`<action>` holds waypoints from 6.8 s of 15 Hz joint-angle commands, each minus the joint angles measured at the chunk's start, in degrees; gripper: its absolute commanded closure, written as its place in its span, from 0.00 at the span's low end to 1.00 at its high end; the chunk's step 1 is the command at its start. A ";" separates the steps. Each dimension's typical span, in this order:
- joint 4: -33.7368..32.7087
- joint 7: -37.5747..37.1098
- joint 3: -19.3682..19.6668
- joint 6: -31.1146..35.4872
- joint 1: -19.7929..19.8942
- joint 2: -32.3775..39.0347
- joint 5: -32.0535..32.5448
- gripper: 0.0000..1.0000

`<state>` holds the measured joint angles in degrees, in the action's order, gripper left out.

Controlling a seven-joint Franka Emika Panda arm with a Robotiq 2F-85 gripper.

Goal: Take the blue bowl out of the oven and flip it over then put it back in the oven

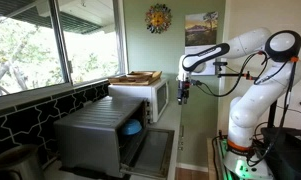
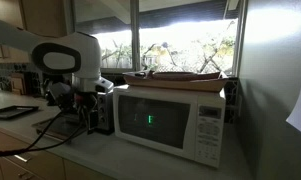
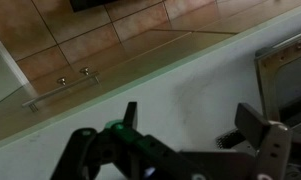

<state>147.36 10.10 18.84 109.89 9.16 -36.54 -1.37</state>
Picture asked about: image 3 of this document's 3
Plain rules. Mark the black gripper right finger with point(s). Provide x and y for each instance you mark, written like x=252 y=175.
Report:
x=273 y=150

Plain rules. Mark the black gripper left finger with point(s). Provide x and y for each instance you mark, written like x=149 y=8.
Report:
x=146 y=146

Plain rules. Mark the silver toaster oven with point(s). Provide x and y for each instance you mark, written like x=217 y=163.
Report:
x=290 y=83

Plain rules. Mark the wooden base cabinet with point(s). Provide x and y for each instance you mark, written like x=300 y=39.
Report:
x=83 y=46

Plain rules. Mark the black furniture base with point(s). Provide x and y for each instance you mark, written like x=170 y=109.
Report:
x=90 y=4

